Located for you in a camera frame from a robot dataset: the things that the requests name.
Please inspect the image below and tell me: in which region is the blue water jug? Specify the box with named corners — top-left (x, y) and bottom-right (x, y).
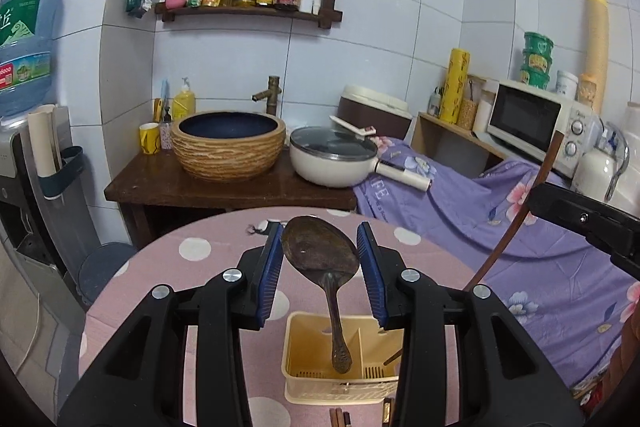
top-left (0, 0), bottom-right (63, 120)

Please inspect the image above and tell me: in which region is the white plastic bottle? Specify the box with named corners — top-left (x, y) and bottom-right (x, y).
top-left (472, 91), bottom-right (496, 132)

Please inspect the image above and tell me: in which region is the white pot with glass lid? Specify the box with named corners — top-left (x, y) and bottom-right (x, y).
top-left (289, 126), bottom-right (435, 192)

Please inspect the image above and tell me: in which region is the yellow cup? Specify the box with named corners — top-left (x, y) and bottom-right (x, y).
top-left (139, 122), bottom-right (161, 155)

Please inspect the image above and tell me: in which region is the bronze bamboo style faucet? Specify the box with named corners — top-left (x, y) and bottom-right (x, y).
top-left (251, 76), bottom-right (282, 116)

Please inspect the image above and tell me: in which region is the small dark cap bottle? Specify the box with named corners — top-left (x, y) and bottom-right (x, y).
top-left (427, 87), bottom-right (445, 118)

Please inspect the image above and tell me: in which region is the light wooden shelf box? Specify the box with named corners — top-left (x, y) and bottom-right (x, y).
top-left (415, 112), bottom-right (506, 162)

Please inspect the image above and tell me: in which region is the brown and white rice cooker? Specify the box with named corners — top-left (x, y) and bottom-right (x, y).
top-left (337, 84), bottom-right (415, 142)

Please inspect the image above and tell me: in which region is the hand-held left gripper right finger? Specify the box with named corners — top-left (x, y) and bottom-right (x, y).
top-left (356, 221), bottom-right (586, 427)

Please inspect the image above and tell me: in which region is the cream plastic utensil holder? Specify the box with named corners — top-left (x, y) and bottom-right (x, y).
top-left (281, 311), bottom-right (406, 405)

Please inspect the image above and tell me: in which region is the yellow soap pump bottle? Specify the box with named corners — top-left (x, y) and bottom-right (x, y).
top-left (172, 77), bottom-right (197, 120)

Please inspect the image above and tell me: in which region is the white microwave oven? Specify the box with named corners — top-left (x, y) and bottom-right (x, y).
top-left (487, 79), bottom-right (601, 178)

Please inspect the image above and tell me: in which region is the yellow wrap roll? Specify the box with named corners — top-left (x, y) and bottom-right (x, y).
top-left (440, 48), bottom-right (473, 125)

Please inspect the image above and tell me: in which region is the green instant noodle bowl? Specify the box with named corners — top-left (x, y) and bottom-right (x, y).
top-left (521, 50), bottom-right (552, 72)
top-left (519, 68), bottom-right (551, 90)
top-left (523, 32), bottom-right (554, 55)

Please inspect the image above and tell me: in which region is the blue grey wall holder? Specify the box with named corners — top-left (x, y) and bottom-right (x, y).
top-left (37, 146), bottom-right (85, 200)

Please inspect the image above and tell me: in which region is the rolled white paper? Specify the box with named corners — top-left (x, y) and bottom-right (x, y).
top-left (27, 104), bottom-right (63, 175)

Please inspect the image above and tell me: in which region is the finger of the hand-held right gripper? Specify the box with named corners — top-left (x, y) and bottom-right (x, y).
top-left (527, 183), bottom-right (640, 280)

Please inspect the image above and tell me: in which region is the glass jar of grains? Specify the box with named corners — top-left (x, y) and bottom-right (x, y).
top-left (459, 74), bottom-right (488, 130)

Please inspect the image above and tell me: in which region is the grey water dispenser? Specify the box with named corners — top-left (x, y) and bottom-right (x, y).
top-left (0, 104), bottom-right (101, 323)

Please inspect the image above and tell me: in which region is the purple floral blanket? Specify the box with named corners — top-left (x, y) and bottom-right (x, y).
top-left (352, 136), bottom-right (640, 400)

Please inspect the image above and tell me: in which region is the metal spoon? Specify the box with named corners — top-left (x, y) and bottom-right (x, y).
top-left (281, 215), bottom-right (361, 375)

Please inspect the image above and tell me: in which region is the dark wooden washstand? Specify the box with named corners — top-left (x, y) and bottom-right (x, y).
top-left (104, 149), bottom-right (358, 248)

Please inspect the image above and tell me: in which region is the dark blue bin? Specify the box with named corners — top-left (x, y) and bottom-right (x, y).
top-left (77, 242), bottom-right (137, 308)

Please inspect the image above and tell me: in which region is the woven pattern basin sink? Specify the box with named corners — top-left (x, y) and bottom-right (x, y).
top-left (171, 111), bottom-right (287, 182)

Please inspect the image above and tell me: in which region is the white rice paddle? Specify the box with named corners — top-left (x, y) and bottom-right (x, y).
top-left (329, 115), bottom-right (377, 138)

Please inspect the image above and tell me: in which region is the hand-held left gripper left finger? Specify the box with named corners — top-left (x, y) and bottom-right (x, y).
top-left (57, 221), bottom-right (286, 427)

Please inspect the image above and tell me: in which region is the white jar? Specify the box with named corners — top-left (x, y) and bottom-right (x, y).
top-left (556, 71), bottom-right (580, 98)

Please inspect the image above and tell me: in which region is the white kettle with metal handle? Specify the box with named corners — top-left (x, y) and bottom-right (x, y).
top-left (571, 122), bottom-right (631, 202)

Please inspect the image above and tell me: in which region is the tall stack of paper cups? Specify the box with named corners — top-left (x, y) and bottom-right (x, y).
top-left (577, 0), bottom-right (610, 102)

